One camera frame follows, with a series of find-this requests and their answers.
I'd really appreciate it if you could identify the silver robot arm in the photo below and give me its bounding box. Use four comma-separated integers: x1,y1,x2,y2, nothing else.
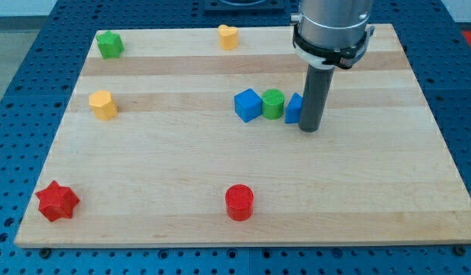
291,0,375,70

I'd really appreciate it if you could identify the yellow hexagon block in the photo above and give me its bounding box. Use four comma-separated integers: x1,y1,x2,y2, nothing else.
89,90,118,121

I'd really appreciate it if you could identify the green cylinder block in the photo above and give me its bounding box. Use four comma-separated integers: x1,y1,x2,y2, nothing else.
262,89,284,120

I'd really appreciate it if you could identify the blue cube block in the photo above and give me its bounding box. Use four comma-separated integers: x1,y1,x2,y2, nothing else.
234,89,262,123

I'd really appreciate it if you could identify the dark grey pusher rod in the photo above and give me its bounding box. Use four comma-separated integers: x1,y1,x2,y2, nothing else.
298,65,334,132

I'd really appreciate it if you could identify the wooden board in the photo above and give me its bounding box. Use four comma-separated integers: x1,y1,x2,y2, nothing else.
15,24,471,248

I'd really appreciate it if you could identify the blue triangular block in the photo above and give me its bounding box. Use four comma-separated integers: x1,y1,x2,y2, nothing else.
284,93,303,124

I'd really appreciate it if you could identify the red cylinder block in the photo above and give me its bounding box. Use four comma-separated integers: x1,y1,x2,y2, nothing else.
225,184,254,222

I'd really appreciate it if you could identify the green star block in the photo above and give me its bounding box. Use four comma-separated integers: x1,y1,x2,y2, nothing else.
96,31,124,59

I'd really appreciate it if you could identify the yellow heart block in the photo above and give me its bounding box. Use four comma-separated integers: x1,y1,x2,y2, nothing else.
217,24,239,50

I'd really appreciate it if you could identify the red star block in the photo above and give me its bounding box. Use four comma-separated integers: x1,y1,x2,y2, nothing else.
35,180,80,222

